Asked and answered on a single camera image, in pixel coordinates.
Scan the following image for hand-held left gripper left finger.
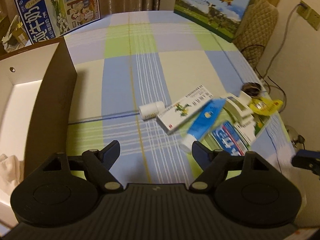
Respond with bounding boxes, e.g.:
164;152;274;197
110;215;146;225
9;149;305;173
42;141;123;193

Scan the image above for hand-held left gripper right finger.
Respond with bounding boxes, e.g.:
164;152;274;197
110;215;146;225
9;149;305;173
189;141;272;193

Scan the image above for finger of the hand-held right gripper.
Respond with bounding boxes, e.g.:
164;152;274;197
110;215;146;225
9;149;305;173
291;149;320;177

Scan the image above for blue hand cream tube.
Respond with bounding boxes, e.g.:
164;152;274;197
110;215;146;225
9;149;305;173
180;97;227;153

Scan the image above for brown cardboard box white inside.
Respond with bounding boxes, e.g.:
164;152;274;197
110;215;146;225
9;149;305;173
0;36;78;228

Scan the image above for round metal object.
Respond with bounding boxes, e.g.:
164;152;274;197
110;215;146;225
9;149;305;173
286;125;307;151

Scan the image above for clear plastic box blue label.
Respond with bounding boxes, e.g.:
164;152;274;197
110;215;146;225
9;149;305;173
209;120;252;157

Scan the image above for white medicine box green flower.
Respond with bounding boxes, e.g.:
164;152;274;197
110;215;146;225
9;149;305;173
156;84;214;134

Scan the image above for white pill bottle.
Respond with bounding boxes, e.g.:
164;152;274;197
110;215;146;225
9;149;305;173
139;101;165;121

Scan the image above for white box green stripes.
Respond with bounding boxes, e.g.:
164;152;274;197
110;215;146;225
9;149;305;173
222;91;253;123

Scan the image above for yellow snack packet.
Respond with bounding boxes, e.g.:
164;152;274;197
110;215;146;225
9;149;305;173
250;97;284;117

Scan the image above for dark hair scrunchie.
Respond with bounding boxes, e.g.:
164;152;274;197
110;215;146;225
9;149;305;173
241;82;262;98

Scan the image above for white cloth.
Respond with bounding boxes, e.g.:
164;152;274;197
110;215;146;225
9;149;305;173
0;154;25;196

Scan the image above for chair with beige quilted cover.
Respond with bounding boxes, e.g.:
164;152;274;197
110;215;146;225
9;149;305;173
231;0;279;69

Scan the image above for green meadow milk carton box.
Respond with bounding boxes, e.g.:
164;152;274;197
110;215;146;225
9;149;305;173
173;0;257;43

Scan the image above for blue cartoon milk carton box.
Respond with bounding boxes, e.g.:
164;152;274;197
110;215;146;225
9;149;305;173
14;0;102;46

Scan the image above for grey power cable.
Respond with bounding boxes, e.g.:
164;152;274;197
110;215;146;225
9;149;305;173
257;4;302;80

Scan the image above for wall socket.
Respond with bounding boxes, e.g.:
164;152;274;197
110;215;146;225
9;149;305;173
296;0;320;32

